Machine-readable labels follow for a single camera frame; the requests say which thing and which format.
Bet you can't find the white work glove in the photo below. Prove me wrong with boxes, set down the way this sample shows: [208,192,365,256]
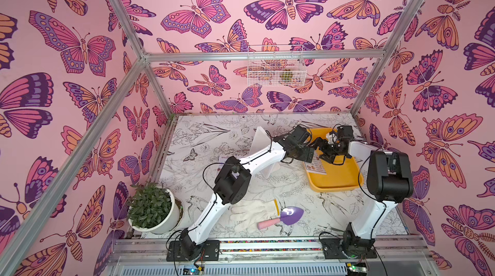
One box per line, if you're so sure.
[229,199,281,233]

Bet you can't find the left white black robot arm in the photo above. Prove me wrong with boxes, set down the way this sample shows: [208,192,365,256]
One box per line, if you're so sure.
[179,125,314,258]

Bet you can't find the aluminium front rail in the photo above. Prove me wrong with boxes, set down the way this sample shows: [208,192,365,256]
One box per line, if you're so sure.
[104,236,441,275]

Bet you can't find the white wire wall basket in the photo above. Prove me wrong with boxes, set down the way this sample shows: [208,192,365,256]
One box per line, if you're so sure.
[246,50,307,88]

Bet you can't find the special menu paper sheet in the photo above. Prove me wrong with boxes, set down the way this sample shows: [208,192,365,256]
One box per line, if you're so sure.
[218,155,239,163]

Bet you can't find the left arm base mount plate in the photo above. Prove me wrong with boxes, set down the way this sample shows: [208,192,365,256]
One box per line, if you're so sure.
[166,240,220,263]

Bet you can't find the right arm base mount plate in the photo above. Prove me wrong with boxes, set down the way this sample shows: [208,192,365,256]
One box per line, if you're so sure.
[320,238,378,260]

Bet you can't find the clear acrylic menu holder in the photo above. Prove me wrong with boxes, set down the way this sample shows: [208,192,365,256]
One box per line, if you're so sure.
[250,126,281,179]

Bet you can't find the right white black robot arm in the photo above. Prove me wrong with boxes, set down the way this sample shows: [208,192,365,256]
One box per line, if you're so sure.
[309,125,414,258]

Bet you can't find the yellow plastic tray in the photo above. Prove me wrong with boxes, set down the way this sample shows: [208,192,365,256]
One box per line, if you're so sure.
[304,128,364,193]

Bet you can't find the purple pink garden trowel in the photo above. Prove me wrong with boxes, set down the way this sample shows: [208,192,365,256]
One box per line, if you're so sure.
[257,206,304,230]

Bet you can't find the potted green plant white pot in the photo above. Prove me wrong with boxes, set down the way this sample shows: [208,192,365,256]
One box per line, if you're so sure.
[128,183,181,235]

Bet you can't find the dim sum menu sheet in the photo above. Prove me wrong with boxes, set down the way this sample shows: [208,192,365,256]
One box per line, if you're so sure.
[304,156,326,175]

